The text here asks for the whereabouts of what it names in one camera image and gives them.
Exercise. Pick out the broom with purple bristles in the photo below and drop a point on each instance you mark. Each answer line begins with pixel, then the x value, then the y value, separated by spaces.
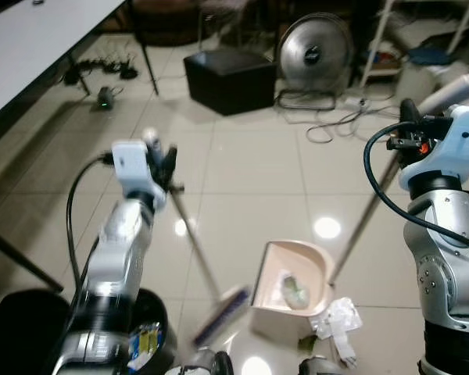
pixel 223 312

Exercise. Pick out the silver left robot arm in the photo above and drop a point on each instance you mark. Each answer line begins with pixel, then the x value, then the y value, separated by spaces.
pixel 113 258

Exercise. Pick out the round silver floor fan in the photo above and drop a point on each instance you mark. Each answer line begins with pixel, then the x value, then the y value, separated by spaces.
pixel 313 51

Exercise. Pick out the flat blue item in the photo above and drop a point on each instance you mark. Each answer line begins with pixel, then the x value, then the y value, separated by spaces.
pixel 431 56

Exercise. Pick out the white metal shelf rack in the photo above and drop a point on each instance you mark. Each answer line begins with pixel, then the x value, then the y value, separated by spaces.
pixel 387 39

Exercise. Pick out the black device with green light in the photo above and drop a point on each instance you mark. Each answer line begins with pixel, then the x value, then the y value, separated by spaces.
pixel 106 98

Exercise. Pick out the black cube ottoman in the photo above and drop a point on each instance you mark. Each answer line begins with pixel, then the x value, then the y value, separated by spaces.
pixel 230 82

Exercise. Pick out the black power strip with adapters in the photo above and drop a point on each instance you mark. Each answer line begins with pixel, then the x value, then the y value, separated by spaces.
pixel 102 69

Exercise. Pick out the dark slanted furniture leg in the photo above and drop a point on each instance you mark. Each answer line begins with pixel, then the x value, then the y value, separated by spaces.
pixel 23 259

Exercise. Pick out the crumpled clear plastic trash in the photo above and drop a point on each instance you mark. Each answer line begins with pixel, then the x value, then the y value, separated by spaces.
pixel 294 291

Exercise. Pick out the white table with black legs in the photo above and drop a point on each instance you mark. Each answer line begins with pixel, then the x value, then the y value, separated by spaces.
pixel 31 47

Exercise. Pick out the yellow and blue package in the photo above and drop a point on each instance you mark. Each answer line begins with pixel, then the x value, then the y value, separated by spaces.
pixel 147 348

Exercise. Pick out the clear plastic wrapper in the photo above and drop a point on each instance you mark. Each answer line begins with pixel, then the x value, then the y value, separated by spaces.
pixel 340 320

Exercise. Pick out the grey left robot foot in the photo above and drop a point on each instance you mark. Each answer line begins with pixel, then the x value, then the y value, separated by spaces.
pixel 203 363

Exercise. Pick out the grey robot foot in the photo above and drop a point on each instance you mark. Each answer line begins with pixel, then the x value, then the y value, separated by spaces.
pixel 203 363
pixel 316 367

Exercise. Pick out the black trash bin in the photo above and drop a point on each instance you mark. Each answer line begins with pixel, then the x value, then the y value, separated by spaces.
pixel 31 328

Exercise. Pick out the grey right robot foot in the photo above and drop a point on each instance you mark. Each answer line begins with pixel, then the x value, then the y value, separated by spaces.
pixel 316 367

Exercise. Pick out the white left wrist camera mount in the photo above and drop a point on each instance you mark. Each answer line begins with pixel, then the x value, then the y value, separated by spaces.
pixel 133 168

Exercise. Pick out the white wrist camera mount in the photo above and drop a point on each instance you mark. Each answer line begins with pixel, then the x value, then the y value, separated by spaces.
pixel 133 168
pixel 457 148

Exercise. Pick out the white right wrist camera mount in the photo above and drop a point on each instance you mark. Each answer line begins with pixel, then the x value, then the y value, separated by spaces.
pixel 457 148

